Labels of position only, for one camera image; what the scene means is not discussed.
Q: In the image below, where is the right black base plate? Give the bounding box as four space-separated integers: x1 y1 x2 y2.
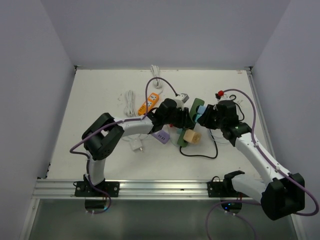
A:
206 181 248 198

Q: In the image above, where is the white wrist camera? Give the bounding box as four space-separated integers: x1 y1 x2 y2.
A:
215 90 230 102
174 93 189 109

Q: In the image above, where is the green power strip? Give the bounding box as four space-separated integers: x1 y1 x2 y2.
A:
177 98 205 148

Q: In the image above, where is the white cord bundle purple strip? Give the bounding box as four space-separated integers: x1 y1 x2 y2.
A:
124 90 136 117

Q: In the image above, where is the light blue charger plug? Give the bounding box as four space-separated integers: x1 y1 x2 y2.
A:
196 105 207 115

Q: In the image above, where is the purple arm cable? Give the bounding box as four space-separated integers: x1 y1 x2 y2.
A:
204 87 320 240
69 77 180 216

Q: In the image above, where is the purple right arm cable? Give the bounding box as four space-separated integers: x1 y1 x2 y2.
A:
204 87 320 240

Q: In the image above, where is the white cord bundle orange strip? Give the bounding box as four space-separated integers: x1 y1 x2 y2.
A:
150 64 164 95

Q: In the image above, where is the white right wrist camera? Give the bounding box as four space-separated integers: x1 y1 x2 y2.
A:
215 90 230 102

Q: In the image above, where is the white charger plug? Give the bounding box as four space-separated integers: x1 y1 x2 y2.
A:
129 138 143 152

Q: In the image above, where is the purple power strip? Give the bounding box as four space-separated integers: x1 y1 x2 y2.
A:
153 130 170 145

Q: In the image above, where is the beige cube adapter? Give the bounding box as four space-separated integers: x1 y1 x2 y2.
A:
183 129 202 145

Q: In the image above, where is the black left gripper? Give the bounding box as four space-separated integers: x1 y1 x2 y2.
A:
163 105 194 129

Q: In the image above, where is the orange power strip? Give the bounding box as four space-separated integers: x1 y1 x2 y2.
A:
137 92 160 116

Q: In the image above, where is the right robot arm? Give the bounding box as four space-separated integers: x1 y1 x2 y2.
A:
194 100 305 221

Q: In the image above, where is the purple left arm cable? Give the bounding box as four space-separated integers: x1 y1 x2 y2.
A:
69 77 180 216

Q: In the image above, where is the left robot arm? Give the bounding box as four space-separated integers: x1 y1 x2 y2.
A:
74 98 203 198

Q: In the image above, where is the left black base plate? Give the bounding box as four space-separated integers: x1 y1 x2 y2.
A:
73 180 120 198

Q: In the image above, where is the black power cord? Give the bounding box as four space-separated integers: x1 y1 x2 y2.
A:
178 93 246 160

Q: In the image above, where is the dark teal charger plug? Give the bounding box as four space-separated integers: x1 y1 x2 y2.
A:
193 114 202 124

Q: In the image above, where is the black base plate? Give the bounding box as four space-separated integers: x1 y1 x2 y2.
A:
73 180 120 198
206 181 248 198

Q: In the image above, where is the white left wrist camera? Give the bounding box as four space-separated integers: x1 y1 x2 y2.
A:
174 93 189 109

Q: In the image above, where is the aluminium front rail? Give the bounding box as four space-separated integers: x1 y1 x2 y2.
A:
31 175 267 201

